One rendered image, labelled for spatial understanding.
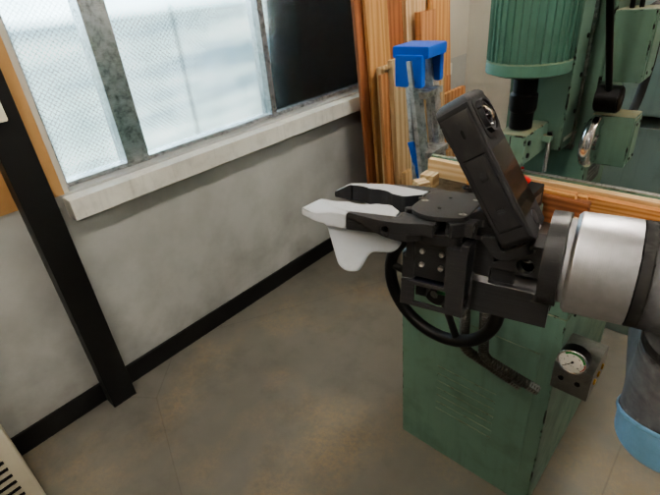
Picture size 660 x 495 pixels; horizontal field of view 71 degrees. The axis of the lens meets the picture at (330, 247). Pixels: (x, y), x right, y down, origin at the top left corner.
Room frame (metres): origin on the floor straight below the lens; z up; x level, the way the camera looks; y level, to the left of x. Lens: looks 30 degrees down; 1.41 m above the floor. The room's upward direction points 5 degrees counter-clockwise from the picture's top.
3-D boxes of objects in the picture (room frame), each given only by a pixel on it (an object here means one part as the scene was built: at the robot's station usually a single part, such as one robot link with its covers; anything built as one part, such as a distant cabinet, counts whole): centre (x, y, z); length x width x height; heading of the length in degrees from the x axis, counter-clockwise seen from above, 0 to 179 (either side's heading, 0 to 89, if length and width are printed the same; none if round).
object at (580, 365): (0.72, -0.50, 0.65); 0.06 x 0.04 x 0.08; 45
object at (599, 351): (0.76, -0.55, 0.58); 0.12 x 0.08 x 0.08; 135
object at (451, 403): (1.14, -0.55, 0.35); 0.58 x 0.45 x 0.71; 135
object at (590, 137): (1.05, -0.65, 1.02); 0.12 x 0.03 x 0.12; 135
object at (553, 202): (0.92, -0.47, 0.93); 0.22 x 0.01 x 0.06; 45
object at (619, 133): (1.07, -0.71, 1.02); 0.09 x 0.07 x 0.12; 45
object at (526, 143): (1.06, -0.48, 1.03); 0.14 x 0.07 x 0.09; 135
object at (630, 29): (1.09, -0.73, 1.22); 0.09 x 0.08 x 0.15; 135
